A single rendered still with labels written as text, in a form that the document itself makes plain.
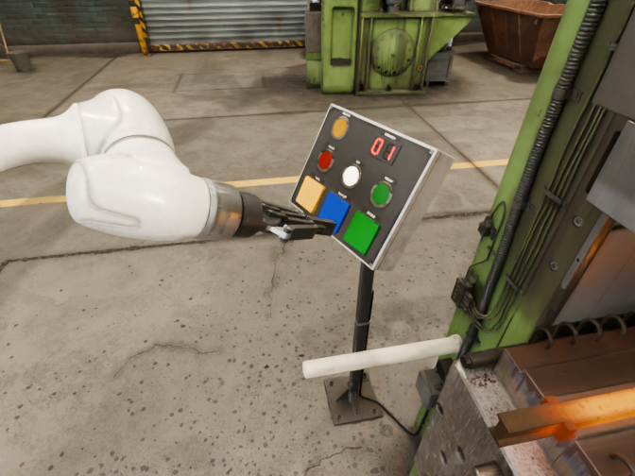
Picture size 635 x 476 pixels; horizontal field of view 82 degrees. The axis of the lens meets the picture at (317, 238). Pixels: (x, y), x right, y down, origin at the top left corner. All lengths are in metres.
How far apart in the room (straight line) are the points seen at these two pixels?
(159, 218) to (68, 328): 1.82
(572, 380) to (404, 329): 1.31
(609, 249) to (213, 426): 1.45
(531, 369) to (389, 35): 4.75
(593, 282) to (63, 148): 0.87
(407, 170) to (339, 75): 4.50
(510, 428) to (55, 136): 0.71
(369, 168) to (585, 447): 0.59
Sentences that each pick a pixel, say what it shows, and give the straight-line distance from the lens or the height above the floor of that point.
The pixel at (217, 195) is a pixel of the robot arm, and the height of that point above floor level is 1.23.
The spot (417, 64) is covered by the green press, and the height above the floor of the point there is 0.37.
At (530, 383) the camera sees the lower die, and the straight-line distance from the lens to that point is 0.67.
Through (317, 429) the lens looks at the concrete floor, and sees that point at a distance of 1.64.
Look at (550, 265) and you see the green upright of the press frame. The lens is 0.80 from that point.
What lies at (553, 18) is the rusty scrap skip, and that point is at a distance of 6.66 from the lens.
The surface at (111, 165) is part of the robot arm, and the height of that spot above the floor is 1.30.
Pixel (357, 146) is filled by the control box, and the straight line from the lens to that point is 0.87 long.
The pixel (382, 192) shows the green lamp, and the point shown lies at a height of 1.10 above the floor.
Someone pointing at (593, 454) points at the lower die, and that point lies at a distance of 0.64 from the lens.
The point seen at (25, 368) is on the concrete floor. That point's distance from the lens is 2.21.
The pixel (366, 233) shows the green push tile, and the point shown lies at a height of 1.02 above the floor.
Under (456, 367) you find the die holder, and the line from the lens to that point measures 0.73.
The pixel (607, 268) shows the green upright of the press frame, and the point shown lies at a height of 1.07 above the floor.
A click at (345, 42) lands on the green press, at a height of 0.61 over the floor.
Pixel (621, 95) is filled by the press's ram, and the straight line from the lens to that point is 0.50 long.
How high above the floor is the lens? 1.50
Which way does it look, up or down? 38 degrees down
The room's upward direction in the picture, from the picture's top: straight up
